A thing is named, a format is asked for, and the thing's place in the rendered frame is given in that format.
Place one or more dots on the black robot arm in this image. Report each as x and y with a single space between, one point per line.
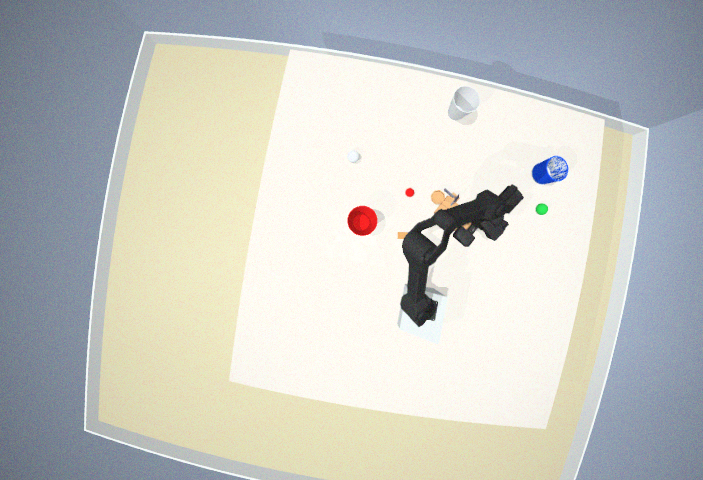
421 253

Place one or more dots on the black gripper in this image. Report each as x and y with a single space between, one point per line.
465 236

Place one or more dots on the grey paper cup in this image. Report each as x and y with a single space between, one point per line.
465 100

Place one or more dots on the red plastic cup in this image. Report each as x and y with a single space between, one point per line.
362 220

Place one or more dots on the white ball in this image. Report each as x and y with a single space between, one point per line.
353 156

